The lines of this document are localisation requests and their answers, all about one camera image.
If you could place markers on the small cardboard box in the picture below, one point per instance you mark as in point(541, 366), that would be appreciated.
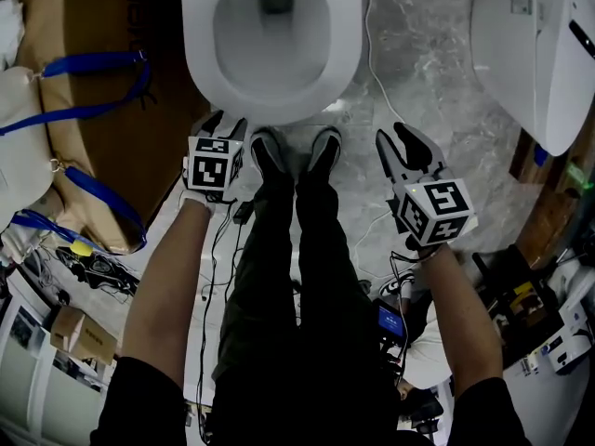
point(83, 335)

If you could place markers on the device with blue screen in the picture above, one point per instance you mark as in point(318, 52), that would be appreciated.
point(389, 321)

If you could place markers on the person's black trousers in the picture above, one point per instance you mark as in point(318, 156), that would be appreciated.
point(279, 318)

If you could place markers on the small yellow object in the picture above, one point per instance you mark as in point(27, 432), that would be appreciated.
point(81, 248)

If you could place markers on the person's black shirt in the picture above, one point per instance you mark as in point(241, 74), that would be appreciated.
point(139, 407)

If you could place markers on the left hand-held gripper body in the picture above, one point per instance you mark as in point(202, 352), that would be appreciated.
point(209, 170)

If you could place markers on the wooden platform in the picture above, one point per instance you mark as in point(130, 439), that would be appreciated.
point(548, 212)

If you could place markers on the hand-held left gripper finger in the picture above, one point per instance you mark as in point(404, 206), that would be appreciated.
point(210, 126)
point(237, 130)

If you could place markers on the white plastic bag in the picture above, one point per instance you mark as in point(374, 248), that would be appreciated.
point(9, 35)

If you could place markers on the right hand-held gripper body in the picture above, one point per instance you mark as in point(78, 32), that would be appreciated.
point(437, 207)

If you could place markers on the person's right forearm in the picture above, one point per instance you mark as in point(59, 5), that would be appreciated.
point(465, 318)

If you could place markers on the small blue object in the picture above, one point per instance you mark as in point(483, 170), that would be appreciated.
point(539, 155)

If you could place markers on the white carton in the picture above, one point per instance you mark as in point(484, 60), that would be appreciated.
point(564, 342)

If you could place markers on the white smart toilet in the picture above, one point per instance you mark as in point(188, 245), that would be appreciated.
point(525, 63)

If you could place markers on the white handbag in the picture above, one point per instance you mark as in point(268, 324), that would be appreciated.
point(23, 147)

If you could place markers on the green packet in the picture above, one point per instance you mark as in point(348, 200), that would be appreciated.
point(575, 174)

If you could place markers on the person's right shoe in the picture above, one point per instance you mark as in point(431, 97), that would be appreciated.
point(325, 149)

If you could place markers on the black and yellow stand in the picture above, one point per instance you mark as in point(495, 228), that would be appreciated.
point(516, 291)

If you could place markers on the large cardboard box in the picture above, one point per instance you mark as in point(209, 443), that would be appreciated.
point(107, 156)

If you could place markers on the person's left forearm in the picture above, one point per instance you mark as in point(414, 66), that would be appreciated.
point(158, 295)

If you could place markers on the person's left shoe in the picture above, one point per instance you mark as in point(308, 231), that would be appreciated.
point(267, 151)

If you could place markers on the person's shoe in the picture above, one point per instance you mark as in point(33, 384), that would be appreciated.
point(325, 149)
point(267, 151)

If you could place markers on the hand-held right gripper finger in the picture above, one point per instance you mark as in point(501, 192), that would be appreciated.
point(390, 161)
point(420, 151)

